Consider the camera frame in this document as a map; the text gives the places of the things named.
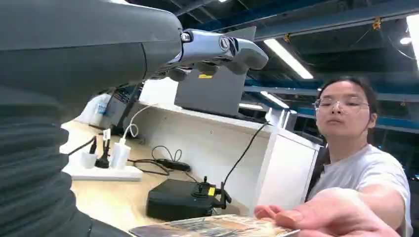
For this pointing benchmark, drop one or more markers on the black controller box with joystick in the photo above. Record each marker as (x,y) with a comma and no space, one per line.
(176,199)

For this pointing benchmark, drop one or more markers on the white charger plug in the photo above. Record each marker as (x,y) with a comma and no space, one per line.
(119,155)

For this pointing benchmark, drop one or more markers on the person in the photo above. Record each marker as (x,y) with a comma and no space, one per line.
(363,170)

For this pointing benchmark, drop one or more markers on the white plastic bag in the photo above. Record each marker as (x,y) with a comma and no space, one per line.
(93,109)

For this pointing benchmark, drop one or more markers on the ribbed grey left arm sleeve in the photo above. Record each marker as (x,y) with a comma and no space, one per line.
(29,170)

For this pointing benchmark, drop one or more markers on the person's glasses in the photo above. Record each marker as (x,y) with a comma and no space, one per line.
(342,104)

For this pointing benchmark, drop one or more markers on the printed card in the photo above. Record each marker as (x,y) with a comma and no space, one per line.
(209,227)

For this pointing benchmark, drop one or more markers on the round ceiling spotlight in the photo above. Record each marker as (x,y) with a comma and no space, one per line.
(405,40)

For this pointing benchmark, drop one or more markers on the blue ceiling beam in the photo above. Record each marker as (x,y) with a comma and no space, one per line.
(327,18)

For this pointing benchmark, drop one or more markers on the black plug with tag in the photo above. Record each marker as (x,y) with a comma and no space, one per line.
(104,157)

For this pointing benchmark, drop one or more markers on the long ceiling light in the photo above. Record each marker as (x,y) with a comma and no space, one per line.
(275,99)
(288,59)

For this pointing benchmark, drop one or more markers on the white power strip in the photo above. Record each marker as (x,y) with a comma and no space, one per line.
(101,173)

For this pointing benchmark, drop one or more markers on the bright ceiling light panel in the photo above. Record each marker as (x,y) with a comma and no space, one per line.
(414,36)

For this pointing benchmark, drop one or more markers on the white desk partition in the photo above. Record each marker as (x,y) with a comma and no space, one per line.
(209,150)

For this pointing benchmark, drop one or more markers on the person's hand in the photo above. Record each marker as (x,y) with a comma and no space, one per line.
(330,212)

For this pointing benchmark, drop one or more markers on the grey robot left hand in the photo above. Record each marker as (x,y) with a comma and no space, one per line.
(82,49)

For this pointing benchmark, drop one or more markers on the grey laptop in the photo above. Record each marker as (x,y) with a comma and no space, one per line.
(212,95)

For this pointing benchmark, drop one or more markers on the black desk stand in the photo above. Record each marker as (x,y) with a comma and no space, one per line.
(122,108)

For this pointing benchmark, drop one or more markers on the small white plug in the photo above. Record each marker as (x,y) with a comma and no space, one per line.
(88,160)

